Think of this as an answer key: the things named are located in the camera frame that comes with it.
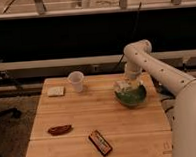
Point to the white sponge block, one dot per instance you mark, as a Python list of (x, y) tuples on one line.
[(55, 91)]

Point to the metal shelf rail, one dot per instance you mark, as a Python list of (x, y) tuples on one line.
[(91, 64)]

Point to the red candy bar package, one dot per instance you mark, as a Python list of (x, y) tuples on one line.
[(100, 143)]

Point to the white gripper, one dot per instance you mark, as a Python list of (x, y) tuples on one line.
[(132, 71)]

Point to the green ceramic bowl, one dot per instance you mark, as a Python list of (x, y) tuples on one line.
[(129, 94)]

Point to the white plastic cup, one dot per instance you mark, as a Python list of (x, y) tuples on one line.
[(76, 79)]

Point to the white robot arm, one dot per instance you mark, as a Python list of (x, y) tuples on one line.
[(180, 84)]

